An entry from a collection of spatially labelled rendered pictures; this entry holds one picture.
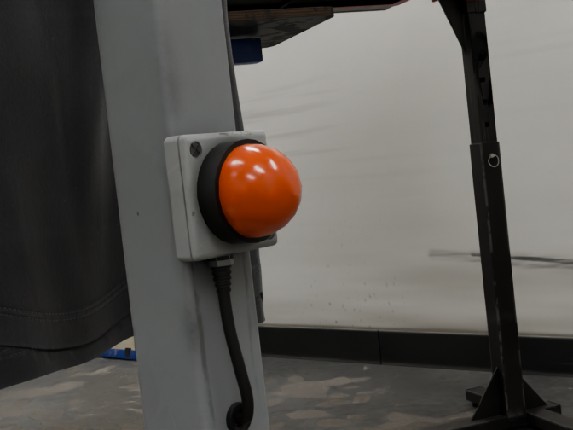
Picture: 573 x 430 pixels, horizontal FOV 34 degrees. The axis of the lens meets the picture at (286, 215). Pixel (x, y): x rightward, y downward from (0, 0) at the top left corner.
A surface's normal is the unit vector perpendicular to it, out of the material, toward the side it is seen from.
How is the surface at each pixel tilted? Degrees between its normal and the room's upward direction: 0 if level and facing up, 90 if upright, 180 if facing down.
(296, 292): 90
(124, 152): 90
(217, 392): 90
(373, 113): 90
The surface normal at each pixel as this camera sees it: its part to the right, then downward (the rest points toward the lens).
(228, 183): -0.55, -0.05
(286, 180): 0.61, -0.20
